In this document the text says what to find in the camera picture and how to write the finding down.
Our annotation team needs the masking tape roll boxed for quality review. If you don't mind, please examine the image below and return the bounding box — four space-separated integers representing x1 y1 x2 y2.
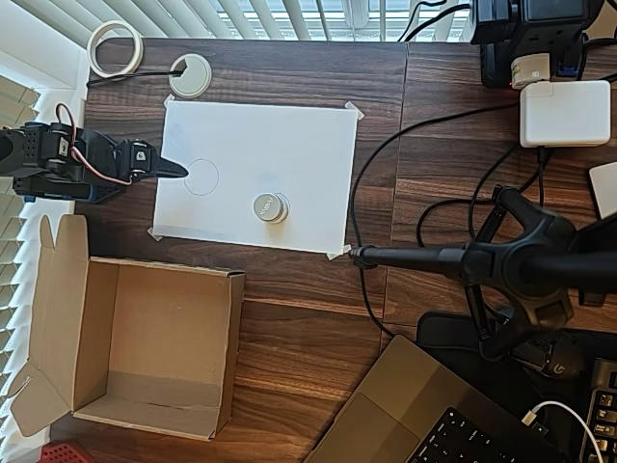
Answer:
87 21 145 79

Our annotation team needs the black keyboard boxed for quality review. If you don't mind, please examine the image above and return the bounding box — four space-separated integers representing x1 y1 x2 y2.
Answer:
585 356 617 463

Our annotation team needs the long black cable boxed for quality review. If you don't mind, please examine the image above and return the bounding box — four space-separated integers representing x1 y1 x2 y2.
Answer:
347 101 523 339

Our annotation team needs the looped black cable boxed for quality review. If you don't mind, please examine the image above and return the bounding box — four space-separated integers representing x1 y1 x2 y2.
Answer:
416 144 549 251

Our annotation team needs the small jar with metal lid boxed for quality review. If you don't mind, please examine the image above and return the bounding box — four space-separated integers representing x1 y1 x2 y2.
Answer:
251 191 291 225

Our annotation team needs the white charging cable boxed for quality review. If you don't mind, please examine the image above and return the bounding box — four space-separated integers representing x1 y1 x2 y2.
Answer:
523 399 606 463

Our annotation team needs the white square power adapter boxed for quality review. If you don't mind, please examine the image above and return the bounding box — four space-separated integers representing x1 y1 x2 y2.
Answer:
519 80 612 149

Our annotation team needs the thin black cable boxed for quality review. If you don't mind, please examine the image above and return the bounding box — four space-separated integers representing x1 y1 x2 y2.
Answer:
86 66 188 89

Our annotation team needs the black mouse pad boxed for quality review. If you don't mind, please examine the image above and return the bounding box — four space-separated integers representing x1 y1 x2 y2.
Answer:
416 311 617 435

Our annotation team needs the silver flat device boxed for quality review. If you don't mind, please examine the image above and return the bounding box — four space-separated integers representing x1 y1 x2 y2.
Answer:
587 162 617 221

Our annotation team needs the white paper sheet with circles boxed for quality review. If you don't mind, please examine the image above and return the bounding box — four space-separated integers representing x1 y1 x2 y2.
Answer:
152 98 358 256

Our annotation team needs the round white cable grommet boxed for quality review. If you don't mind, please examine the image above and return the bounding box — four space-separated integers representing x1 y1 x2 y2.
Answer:
168 53 213 99

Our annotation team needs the open cardboard box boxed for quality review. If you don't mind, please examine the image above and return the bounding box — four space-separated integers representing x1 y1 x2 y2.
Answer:
9 213 247 443

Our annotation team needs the black power strip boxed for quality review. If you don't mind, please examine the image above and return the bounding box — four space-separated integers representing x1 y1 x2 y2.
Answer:
469 0 606 89

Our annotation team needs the black computer mouse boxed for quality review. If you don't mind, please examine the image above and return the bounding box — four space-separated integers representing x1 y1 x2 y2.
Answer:
534 331 593 380

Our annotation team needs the grey laptop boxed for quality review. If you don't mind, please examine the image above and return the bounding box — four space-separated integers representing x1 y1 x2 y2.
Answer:
302 335 573 463

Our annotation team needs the black tripod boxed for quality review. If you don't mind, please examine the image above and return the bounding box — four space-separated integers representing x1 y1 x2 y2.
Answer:
347 185 617 363

